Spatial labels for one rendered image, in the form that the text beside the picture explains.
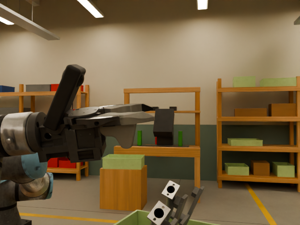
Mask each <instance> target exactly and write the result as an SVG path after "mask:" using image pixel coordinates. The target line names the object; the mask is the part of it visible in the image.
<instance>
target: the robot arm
mask: <svg viewBox="0 0 300 225"><path fill-rule="evenodd" d="M85 73H86V69H85V68H83V67H81V66H79V65H77V64H71V65H67V67H66V69H65V70H64V71H63V73H62V78H61V81H60V83H59V86H58V88H57V91H56V93H55V96H54V98H53V100H52V103H51V105H50V108H49V110H48V113H47V115H46V114H45V113H44V112H21V113H12V114H5V115H0V225H21V217H20V214H19V211H18V208H17V201H28V200H45V199H50V198H51V197H52V191H53V174H52V173H49V172H46V171H47V165H48V161H49V160H50V158H60V157H67V158H68V159H69V157H70V159H69V160H70V162H71V163H79V162H88V161H97V160H101V157H102V156H103V153H104V151H105V148H106V136H110V137H115V138H116V139H117V141H118V143H119V144H120V146H121V147H122V148H124V149H129V148H131V147H132V146H133V142H134V136H135V130H136V125H137V124H138V123H144V122H149V121H154V120H155V117H154V116H152V115H150V114H148V113H146V112H147V111H152V110H153V107H151V106H148V105H146V104H116V105H106V106H100V107H85V108H78V109H75V110H73V109H70V108H71V106H72V103H73V101H74V99H75V96H76V94H77V91H78V89H79V87H80V86H81V85H82V84H83V82H84V75H85ZM68 156H69V157H68Z"/></svg>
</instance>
